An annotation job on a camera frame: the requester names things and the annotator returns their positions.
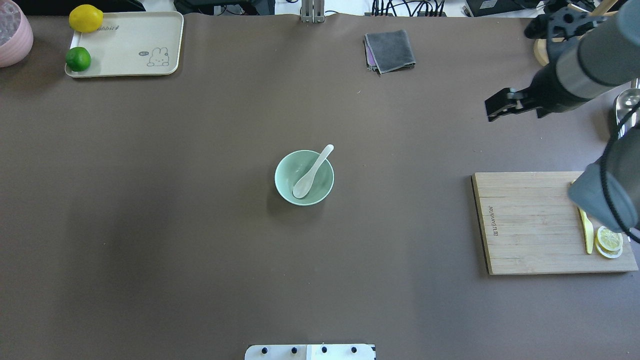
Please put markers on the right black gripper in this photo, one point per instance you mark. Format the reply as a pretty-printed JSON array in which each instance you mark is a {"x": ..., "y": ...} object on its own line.
[{"x": 548, "y": 88}]

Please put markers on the white ceramic spoon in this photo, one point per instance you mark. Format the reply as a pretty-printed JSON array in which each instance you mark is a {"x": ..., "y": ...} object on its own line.
[{"x": 304, "y": 184}]

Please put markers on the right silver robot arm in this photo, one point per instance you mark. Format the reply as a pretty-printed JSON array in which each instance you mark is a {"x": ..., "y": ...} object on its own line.
[{"x": 588, "y": 56}]

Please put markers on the pink ribbed bowl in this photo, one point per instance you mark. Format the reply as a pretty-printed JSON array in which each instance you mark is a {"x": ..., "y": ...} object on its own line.
[{"x": 16, "y": 36}]

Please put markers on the steel scoop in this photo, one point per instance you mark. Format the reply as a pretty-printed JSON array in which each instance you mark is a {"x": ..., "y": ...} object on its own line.
[{"x": 624, "y": 103}]

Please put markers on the bamboo cutting board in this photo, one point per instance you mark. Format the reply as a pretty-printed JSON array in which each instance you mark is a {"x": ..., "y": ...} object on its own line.
[{"x": 529, "y": 226}]

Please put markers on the grey folded cloth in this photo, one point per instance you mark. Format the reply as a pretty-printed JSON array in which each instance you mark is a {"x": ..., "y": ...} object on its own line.
[{"x": 386, "y": 52}]

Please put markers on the wooden mug tree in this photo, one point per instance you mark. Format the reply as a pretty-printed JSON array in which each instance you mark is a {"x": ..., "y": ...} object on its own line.
[{"x": 605, "y": 8}]

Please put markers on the yellow plastic knife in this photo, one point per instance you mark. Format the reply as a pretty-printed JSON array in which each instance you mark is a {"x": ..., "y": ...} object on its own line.
[{"x": 588, "y": 231}]

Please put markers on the stacked lemon slice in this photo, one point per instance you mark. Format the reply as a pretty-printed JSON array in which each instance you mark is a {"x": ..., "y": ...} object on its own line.
[{"x": 608, "y": 243}]

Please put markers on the cream rabbit tray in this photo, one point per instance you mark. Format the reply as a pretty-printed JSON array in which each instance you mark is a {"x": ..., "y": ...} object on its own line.
[{"x": 132, "y": 44}]

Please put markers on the yellow lemon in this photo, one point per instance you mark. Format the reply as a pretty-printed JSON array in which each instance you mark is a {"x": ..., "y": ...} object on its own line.
[{"x": 85, "y": 18}]

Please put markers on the green lime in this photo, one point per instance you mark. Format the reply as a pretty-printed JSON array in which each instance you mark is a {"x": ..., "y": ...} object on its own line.
[{"x": 78, "y": 59}]

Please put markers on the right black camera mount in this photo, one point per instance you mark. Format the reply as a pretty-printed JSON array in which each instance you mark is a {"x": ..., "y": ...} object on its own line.
[{"x": 561, "y": 29}]

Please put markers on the aluminium frame post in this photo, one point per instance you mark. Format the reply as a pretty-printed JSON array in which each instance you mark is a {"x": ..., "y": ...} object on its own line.
[{"x": 312, "y": 11}]

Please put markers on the white camera pillar base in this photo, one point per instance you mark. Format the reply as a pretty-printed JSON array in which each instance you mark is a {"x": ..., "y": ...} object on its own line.
[{"x": 323, "y": 351}]

